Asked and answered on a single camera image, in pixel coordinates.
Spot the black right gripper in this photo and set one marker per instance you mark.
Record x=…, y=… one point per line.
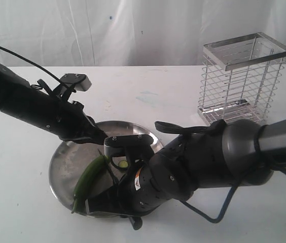
x=138, y=194

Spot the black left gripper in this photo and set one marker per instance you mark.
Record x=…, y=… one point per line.
x=70, y=123

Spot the green cucumber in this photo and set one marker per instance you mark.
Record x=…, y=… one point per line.
x=85, y=181

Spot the black handled knife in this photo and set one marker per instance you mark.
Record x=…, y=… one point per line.
x=136, y=222

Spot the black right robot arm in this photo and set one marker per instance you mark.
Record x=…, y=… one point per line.
x=240, y=153

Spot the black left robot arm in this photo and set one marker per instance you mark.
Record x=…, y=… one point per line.
x=49, y=109

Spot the round steel plate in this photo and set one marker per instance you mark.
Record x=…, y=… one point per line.
x=71, y=159

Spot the white backdrop curtain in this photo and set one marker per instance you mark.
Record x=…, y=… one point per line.
x=122, y=33

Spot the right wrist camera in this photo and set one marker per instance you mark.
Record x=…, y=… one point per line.
x=131, y=146

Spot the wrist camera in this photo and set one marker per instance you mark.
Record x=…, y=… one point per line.
x=131, y=146
x=71, y=83

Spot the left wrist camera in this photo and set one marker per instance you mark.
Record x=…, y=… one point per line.
x=71, y=83

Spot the chrome wire utensil holder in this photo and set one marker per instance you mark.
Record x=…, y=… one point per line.
x=239, y=78

